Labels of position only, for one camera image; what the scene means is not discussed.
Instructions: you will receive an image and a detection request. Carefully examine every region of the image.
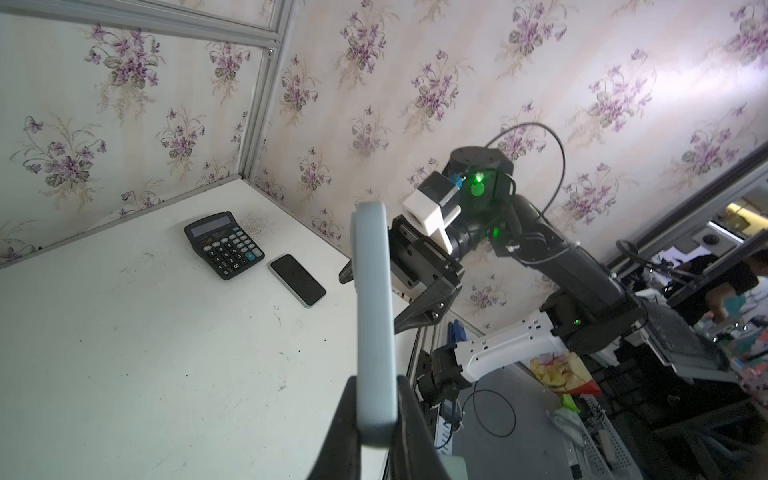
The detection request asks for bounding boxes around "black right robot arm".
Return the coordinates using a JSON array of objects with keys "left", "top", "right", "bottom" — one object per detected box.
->
[{"left": 384, "top": 143, "right": 646, "bottom": 407}]

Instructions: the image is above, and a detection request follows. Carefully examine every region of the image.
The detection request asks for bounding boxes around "phone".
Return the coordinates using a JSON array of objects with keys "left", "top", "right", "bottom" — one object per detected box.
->
[{"left": 352, "top": 202, "right": 398, "bottom": 448}]

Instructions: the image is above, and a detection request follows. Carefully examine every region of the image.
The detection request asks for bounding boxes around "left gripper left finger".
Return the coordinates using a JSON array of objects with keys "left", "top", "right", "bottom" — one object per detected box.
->
[{"left": 307, "top": 376, "right": 362, "bottom": 480}]

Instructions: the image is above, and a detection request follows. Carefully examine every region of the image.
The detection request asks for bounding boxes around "black desk calculator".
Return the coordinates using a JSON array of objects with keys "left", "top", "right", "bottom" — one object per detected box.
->
[{"left": 184, "top": 211, "right": 265, "bottom": 280}]

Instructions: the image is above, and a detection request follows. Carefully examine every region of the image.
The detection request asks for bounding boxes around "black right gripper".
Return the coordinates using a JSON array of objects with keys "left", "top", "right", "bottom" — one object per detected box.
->
[{"left": 338, "top": 215, "right": 471, "bottom": 334}]

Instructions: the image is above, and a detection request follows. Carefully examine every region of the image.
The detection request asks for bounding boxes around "black phone under left arm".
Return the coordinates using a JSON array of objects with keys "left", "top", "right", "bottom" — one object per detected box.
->
[{"left": 269, "top": 254, "right": 327, "bottom": 308}]

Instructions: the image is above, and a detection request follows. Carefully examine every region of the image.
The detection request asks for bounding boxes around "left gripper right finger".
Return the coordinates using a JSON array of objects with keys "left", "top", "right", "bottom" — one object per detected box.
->
[{"left": 392, "top": 376, "right": 449, "bottom": 480}]

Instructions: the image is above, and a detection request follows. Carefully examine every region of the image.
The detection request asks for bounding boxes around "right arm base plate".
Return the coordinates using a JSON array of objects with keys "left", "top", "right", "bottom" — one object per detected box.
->
[{"left": 415, "top": 345, "right": 472, "bottom": 422}]

